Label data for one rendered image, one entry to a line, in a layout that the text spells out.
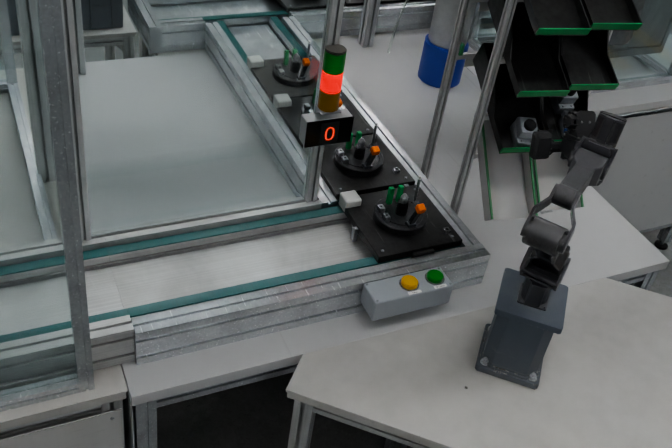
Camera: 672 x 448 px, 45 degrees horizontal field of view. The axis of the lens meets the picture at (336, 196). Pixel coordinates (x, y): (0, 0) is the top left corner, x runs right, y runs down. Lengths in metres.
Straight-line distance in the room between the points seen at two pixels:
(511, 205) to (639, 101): 1.16
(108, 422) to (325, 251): 0.65
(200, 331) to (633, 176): 2.14
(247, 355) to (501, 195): 0.79
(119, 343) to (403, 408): 0.62
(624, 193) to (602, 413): 1.68
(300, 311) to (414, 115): 1.06
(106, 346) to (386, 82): 1.52
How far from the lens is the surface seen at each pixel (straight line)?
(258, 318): 1.84
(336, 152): 2.25
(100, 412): 1.85
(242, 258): 1.99
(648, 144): 3.39
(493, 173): 2.15
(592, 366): 2.04
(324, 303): 1.89
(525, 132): 2.01
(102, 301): 1.89
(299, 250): 2.02
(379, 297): 1.88
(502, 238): 2.30
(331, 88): 1.87
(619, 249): 2.41
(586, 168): 1.66
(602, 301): 2.22
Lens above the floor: 2.26
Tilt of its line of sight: 37 degrees down
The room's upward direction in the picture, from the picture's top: 9 degrees clockwise
